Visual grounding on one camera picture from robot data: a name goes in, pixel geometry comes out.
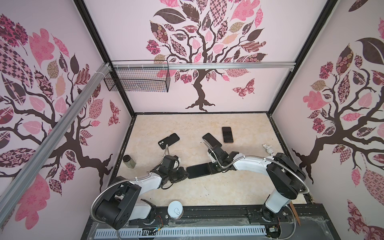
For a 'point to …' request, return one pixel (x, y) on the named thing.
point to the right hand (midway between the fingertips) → (208, 169)
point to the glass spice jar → (129, 161)
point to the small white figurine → (269, 150)
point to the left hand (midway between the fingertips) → (189, 177)
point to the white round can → (175, 209)
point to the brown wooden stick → (295, 213)
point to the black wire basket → (141, 75)
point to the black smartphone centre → (211, 140)
